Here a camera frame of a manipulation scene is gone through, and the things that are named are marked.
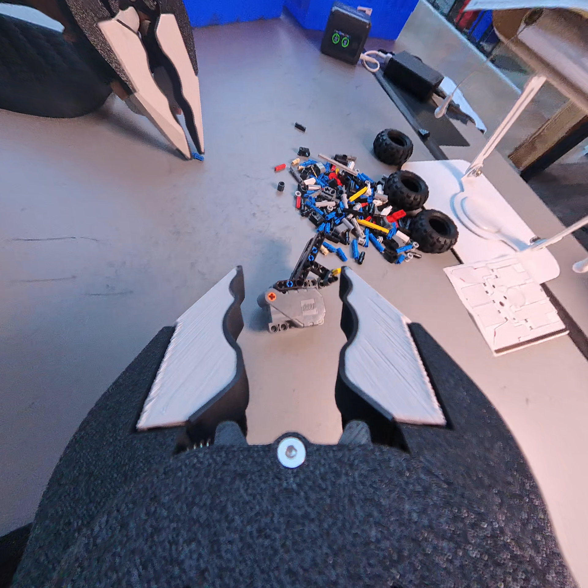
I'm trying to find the black toy tyre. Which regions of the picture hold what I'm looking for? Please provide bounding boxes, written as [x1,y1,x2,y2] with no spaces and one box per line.
[384,170,430,212]
[372,129,414,166]
[409,210,458,254]

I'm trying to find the black beam brick assembly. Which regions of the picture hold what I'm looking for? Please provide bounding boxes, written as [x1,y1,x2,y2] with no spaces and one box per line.
[287,235,339,290]

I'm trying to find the black device with green display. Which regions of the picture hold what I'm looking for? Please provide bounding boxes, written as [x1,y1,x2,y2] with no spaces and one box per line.
[320,2,373,65]

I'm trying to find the white paper sheet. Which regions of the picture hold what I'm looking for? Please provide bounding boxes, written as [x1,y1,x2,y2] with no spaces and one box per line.
[441,78,488,134]

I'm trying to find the clear sticker sheet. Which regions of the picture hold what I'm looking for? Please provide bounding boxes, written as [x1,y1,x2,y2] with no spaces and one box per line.
[444,253,568,354]

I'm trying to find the white book stand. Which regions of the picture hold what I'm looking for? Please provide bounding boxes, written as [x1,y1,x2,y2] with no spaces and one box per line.
[405,9,588,285]

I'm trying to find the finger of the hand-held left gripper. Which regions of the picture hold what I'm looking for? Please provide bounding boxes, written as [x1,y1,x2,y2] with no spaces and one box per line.
[97,8,195,160]
[155,8,205,157]

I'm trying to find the grey desk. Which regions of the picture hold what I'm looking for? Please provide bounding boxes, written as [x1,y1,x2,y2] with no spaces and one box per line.
[0,0,588,588]

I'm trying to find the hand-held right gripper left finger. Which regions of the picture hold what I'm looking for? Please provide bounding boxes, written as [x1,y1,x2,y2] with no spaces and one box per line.
[138,267,250,437]

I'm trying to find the grey motor block assembly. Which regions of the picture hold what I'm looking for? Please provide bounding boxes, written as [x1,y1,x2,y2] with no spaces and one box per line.
[258,281,328,333]

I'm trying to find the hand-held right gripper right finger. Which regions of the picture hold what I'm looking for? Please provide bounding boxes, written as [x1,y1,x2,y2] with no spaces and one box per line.
[334,267,448,446]

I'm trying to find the black power adapter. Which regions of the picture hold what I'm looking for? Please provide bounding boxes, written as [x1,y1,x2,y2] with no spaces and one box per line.
[382,51,443,102]

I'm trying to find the pile of small building bricks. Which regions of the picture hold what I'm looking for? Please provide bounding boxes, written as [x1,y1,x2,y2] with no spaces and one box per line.
[274,120,423,267]

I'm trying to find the blue plastic bin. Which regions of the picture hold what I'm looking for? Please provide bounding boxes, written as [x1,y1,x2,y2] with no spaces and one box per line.
[182,0,285,28]
[283,0,420,42]

